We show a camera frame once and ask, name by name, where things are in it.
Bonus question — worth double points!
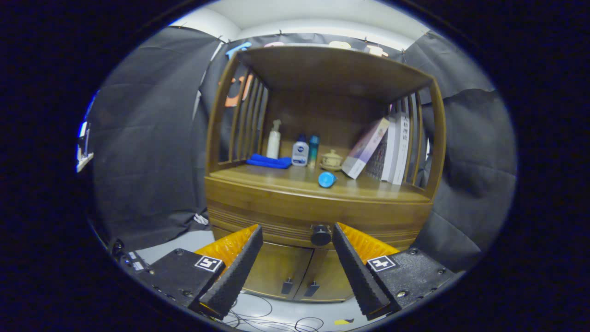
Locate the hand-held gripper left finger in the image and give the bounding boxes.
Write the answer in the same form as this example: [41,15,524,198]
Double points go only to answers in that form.
[138,224,264,320]

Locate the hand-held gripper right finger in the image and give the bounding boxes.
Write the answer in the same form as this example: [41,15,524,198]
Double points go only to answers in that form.
[332,222,456,321]

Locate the wooden drawer with black knob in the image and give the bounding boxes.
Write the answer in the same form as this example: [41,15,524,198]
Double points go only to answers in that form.
[205,178,434,252]

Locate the wooden countertop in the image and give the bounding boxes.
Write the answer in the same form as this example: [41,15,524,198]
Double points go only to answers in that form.
[210,164,431,203]

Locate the wooden cabinet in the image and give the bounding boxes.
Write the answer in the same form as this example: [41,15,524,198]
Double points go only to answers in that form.
[204,45,447,303]

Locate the black electronic box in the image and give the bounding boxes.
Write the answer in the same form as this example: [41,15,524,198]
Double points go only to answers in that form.
[113,240,150,277]

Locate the dark patterned book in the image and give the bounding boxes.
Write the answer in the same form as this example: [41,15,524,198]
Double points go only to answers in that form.
[366,118,398,182]

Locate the beige lidded teacup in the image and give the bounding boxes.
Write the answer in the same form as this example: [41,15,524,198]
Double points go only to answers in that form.
[320,149,344,171]

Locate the blue folded cloth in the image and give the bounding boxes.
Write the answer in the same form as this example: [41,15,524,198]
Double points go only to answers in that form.
[246,154,293,169]

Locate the purple and white book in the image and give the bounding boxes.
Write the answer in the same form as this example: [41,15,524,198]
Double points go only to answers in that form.
[342,117,390,180]

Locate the teal cylindrical bottle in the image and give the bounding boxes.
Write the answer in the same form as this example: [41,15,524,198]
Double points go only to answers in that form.
[308,135,320,168]

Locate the white bottle with blue cap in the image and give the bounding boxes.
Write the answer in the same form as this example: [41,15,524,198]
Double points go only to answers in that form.
[292,134,309,167]

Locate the white book with black lettering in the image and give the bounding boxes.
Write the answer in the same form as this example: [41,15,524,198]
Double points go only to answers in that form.
[392,112,411,186]

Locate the white pump bottle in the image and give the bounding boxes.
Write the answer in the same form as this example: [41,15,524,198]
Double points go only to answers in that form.
[266,119,282,160]

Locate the black tangled cables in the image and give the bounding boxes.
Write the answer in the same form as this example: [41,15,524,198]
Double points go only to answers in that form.
[221,290,325,332]

